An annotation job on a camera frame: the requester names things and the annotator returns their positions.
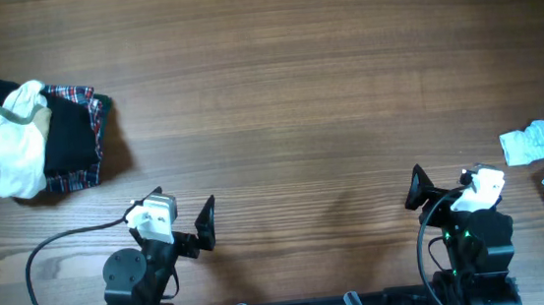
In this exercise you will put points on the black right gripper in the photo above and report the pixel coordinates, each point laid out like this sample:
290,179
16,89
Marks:
422,192

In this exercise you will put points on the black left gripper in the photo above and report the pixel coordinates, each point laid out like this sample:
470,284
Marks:
188,245

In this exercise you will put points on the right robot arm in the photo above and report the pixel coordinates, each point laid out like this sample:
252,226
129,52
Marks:
477,237

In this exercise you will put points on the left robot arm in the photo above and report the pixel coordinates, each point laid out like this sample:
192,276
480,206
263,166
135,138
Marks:
140,276

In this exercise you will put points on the red plaid folded garment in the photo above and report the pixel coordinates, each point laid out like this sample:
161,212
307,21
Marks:
77,180

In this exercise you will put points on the black folded garment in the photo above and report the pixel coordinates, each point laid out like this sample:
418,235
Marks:
70,142

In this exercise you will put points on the white folded garment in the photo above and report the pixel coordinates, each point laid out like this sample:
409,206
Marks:
24,127

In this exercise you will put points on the dark green folded garment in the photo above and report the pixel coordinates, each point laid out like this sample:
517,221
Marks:
97,104

